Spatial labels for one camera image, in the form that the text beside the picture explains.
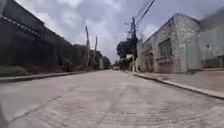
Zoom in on dark tree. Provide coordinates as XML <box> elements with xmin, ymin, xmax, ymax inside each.
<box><xmin>116</xmin><ymin>37</ymin><xmax>139</xmax><ymax>62</ymax></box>

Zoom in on dark utility pole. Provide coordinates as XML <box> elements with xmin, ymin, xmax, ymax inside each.
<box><xmin>130</xmin><ymin>16</ymin><xmax>138</xmax><ymax>73</ymax></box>

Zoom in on leaning tall pole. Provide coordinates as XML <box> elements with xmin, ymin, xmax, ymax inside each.
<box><xmin>84</xmin><ymin>26</ymin><xmax>91</xmax><ymax>68</ymax></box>

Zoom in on grey concrete road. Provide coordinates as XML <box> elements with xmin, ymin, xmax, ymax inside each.
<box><xmin>0</xmin><ymin>69</ymin><xmax>224</xmax><ymax>128</ymax></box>

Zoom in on pale stone building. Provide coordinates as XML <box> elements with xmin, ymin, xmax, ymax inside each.
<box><xmin>136</xmin><ymin>13</ymin><xmax>202</xmax><ymax>75</ymax></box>

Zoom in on low concrete kerb strip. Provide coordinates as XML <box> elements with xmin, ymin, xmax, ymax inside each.
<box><xmin>0</xmin><ymin>69</ymin><xmax>94</xmax><ymax>84</ymax></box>

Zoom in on raised concrete pavement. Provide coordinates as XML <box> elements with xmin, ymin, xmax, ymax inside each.
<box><xmin>125</xmin><ymin>69</ymin><xmax>224</xmax><ymax>101</ymax></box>

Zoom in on strip of low plants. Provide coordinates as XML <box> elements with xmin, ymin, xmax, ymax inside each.
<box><xmin>0</xmin><ymin>64</ymin><xmax>86</xmax><ymax>77</ymax></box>

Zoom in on overhead wires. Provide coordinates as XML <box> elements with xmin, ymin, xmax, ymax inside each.
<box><xmin>123</xmin><ymin>0</ymin><xmax>157</xmax><ymax>34</ymax></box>

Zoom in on long dark wall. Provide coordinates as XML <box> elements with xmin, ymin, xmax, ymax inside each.
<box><xmin>0</xmin><ymin>0</ymin><xmax>112</xmax><ymax>73</ymax></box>

